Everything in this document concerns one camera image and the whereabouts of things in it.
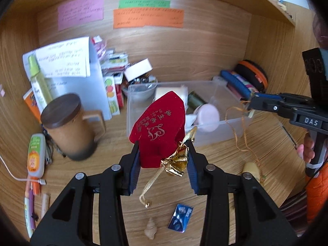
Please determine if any white file holder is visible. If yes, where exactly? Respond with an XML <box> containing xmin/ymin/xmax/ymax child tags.
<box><xmin>23</xmin><ymin>37</ymin><xmax>113</xmax><ymax>121</ymax></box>

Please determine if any purple pen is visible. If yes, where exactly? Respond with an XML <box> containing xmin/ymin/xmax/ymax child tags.
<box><xmin>29</xmin><ymin>190</ymin><xmax>39</xmax><ymax>221</ymax></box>

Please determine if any beige seashell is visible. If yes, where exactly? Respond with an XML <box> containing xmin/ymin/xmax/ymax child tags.
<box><xmin>144</xmin><ymin>216</ymin><xmax>159</xmax><ymax>240</ymax></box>

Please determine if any plain white box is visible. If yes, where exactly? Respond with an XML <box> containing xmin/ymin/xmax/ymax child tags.
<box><xmin>124</xmin><ymin>58</ymin><xmax>153</xmax><ymax>81</ymax></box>

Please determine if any wooden shelf board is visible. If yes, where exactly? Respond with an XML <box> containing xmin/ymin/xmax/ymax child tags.
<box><xmin>238</xmin><ymin>0</ymin><xmax>298</xmax><ymax>27</ymax></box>

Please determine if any orange paper note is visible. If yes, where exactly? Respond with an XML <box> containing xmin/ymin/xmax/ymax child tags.
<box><xmin>113</xmin><ymin>8</ymin><xmax>184</xmax><ymax>29</ymax></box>

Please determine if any pink paper note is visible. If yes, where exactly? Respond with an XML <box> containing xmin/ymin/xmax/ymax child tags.
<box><xmin>58</xmin><ymin>0</ymin><xmax>104</xmax><ymax>31</ymax></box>

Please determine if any pile of small packets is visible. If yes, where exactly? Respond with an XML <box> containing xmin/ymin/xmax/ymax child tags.
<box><xmin>92</xmin><ymin>36</ymin><xmax>129</xmax><ymax>75</ymax></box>

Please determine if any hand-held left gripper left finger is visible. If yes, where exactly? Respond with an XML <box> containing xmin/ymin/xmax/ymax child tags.
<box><xmin>29</xmin><ymin>141</ymin><xmax>141</xmax><ymax>246</ymax></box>

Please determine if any orange box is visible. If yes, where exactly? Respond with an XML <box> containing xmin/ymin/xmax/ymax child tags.
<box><xmin>23</xmin><ymin>88</ymin><xmax>43</xmax><ymax>123</ymax></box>

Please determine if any striped cloth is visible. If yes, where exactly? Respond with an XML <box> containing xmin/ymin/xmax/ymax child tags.
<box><xmin>279</xmin><ymin>190</ymin><xmax>312</xmax><ymax>233</ymax></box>

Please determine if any clear plastic bin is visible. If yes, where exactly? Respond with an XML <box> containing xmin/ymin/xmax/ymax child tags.
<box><xmin>126</xmin><ymin>80</ymin><xmax>253</xmax><ymax>148</ymax></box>

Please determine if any person's right forearm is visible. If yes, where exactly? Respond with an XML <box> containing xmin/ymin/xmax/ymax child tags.
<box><xmin>305</xmin><ymin>159</ymin><xmax>328</xmax><ymax>223</ymax></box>

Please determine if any green paper note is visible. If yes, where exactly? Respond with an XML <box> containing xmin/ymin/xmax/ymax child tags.
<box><xmin>118</xmin><ymin>0</ymin><xmax>171</xmax><ymax>9</ymax></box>

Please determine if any white green orange tube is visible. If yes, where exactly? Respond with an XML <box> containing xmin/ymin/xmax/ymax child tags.
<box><xmin>27</xmin><ymin>133</ymin><xmax>47</xmax><ymax>178</ymax></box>

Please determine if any dark metal clip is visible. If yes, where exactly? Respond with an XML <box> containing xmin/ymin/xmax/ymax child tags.
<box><xmin>45</xmin><ymin>129</ymin><xmax>67</xmax><ymax>164</ymax></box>

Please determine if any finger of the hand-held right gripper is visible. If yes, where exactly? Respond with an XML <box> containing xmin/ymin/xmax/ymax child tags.
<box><xmin>247</xmin><ymin>97</ymin><xmax>282</xmax><ymax>114</ymax></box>
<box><xmin>252</xmin><ymin>92</ymin><xmax>285</xmax><ymax>101</ymax></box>

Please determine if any person's right hand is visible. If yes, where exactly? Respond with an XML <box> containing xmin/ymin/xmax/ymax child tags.
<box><xmin>296</xmin><ymin>132</ymin><xmax>315</xmax><ymax>164</ymax></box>

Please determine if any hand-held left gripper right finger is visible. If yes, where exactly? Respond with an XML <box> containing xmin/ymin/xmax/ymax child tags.
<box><xmin>187</xmin><ymin>139</ymin><xmax>300</xmax><ymax>246</ymax></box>

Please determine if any white charging cable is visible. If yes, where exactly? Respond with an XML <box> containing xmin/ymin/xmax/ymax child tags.
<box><xmin>0</xmin><ymin>155</ymin><xmax>47</xmax><ymax>185</ymax></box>

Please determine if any gold string with gourd pendant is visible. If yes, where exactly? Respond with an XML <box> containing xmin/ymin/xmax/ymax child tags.
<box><xmin>225</xmin><ymin>102</ymin><xmax>267</xmax><ymax>181</ymax></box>

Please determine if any small translucent bowl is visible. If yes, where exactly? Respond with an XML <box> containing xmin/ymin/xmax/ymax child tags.
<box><xmin>122</xmin><ymin>81</ymin><xmax>158</xmax><ymax>101</ymax></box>

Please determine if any black pouch with orange zipper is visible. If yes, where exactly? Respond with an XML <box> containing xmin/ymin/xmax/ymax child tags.
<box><xmin>234</xmin><ymin>60</ymin><xmax>269</xmax><ymax>93</ymax></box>

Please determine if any white handwritten paper sheet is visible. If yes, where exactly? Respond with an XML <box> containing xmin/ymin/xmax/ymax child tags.
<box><xmin>34</xmin><ymin>37</ymin><xmax>91</xmax><ymax>78</ymax></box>

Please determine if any red velvet pouch gold drawstring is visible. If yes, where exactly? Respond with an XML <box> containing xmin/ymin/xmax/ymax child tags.
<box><xmin>128</xmin><ymin>90</ymin><xmax>198</xmax><ymax>208</ymax></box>

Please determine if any pile of metal clips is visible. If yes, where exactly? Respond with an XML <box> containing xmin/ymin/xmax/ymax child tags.
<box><xmin>129</xmin><ymin>75</ymin><xmax>157</xmax><ymax>85</ymax></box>

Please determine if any blue foil packet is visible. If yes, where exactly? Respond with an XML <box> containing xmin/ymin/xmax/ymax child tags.
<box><xmin>168</xmin><ymin>204</ymin><xmax>194</xmax><ymax>233</ymax></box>

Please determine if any blue pencil pouch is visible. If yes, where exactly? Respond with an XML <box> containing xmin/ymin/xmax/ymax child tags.
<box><xmin>220</xmin><ymin>70</ymin><xmax>259</xmax><ymax>99</ymax></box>

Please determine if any white box with coloured dots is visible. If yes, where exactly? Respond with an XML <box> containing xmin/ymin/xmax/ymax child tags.
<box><xmin>104</xmin><ymin>73</ymin><xmax>121</xmax><ymax>116</ymax></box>

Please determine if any orange marker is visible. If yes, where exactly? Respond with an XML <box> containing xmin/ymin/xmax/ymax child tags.
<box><xmin>30</xmin><ymin>177</ymin><xmax>41</xmax><ymax>196</ymax></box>

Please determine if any green-capped tube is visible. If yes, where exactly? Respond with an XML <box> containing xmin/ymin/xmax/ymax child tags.
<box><xmin>28</xmin><ymin>55</ymin><xmax>53</xmax><ymax>108</ymax></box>

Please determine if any brown mug with lid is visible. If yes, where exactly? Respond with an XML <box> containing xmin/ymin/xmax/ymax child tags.
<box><xmin>40</xmin><ymin>93</ymin><xmax>106</xmax><ymax>162</ymax></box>

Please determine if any wooden desktop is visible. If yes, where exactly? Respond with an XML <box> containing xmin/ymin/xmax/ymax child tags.
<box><xmin>0</xmin><ymin>77</ymin><xmax>308</xmax><ymax>246</ymax></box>

